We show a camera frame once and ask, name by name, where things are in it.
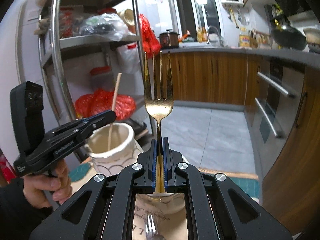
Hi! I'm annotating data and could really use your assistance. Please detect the dark rice cooker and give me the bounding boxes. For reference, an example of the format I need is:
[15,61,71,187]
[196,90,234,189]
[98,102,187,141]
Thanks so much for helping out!
[159,29,179,49]

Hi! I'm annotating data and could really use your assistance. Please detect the white floral cutlery jar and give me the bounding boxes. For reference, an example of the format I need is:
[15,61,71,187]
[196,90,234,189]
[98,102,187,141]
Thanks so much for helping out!
[132,193,188,239]

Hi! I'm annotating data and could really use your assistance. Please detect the red plastic bag upper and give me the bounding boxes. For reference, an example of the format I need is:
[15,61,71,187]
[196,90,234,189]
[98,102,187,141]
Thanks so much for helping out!
[139,14,161,59]

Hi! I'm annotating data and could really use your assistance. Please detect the gold fork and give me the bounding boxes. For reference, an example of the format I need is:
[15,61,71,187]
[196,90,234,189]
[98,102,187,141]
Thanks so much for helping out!
[143,53,174,193]

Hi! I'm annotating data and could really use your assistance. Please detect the white ceramic chopstick jar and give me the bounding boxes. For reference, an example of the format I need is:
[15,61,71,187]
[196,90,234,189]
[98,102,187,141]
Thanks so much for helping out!
[85,123,143,177]

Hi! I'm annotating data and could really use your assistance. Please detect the red plastic bag low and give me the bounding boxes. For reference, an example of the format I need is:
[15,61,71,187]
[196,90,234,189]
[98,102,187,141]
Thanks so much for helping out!
[75,88,136,121]

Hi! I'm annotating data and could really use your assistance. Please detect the white bowl on counter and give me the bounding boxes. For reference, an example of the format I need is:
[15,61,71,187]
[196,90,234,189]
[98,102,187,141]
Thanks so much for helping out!
[303,28,320,54]

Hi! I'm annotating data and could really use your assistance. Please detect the built-in oven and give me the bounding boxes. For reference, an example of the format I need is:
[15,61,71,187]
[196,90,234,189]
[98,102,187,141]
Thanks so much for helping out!
[252,60,304,177]

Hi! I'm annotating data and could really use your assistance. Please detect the silver spoon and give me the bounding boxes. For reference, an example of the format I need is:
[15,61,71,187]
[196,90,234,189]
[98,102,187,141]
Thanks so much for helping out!
[145,215,158,240]

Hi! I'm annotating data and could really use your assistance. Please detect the printed horse table mat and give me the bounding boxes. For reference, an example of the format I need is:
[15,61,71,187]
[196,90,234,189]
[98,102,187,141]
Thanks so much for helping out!
[69,162,260,200]

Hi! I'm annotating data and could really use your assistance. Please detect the black wok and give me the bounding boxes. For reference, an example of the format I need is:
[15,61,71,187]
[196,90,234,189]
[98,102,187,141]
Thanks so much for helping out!
[271,19,307,50]

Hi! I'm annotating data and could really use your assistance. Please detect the wooden chopstick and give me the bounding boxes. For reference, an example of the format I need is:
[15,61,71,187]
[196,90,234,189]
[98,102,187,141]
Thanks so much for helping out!
[107,72,122,151]

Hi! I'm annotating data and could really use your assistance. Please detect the metal shelving rack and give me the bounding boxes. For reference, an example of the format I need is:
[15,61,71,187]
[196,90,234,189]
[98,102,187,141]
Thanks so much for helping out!
[36,0,156,133]

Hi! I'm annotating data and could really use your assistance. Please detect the left hand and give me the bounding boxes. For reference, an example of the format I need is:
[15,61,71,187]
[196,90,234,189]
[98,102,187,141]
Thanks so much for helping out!
[23,159,72,209]

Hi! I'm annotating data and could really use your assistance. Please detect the wooden kitchen cabinets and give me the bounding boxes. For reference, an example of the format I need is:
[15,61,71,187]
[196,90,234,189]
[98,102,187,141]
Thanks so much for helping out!
[170,51,263,107]

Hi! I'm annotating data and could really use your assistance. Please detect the yellow oil bottle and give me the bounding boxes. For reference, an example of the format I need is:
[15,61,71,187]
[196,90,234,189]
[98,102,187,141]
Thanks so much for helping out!
[239,31,250,48]

